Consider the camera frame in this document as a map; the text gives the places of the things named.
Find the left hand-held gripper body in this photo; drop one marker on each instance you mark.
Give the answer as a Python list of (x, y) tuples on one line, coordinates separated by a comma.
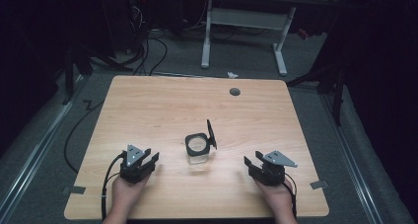
[(133, 171)]

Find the small red object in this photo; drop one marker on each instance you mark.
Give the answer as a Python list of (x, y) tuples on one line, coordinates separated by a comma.
[(303, 34)]

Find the person's left hand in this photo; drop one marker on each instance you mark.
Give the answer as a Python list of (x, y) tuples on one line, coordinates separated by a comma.
[(126, 192)]

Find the clear jar with black lid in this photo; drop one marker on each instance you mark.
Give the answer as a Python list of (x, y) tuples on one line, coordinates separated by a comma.
[(198, 146)]

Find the white-legged desk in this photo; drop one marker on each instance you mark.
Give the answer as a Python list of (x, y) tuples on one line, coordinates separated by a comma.
[(249, 18)]

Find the black stand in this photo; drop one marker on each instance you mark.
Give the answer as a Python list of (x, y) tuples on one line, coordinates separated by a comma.
[(332, 82), (70, 76)]

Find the grey tape piece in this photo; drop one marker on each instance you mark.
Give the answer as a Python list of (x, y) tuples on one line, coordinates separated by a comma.
[(319, 184), (75, 190)]

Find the person's right hand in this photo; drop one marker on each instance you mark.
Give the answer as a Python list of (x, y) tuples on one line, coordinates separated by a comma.
[(277, 197)]

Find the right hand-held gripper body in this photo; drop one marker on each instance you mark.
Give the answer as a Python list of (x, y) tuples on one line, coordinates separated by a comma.
[(271, 171)]

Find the white paper scrap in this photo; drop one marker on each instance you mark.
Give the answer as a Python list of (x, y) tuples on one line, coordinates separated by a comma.
[(232, 75)]

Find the metal floor rail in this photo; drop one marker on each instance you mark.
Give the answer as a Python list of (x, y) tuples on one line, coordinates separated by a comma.
[(353, 158), (36, 148)]

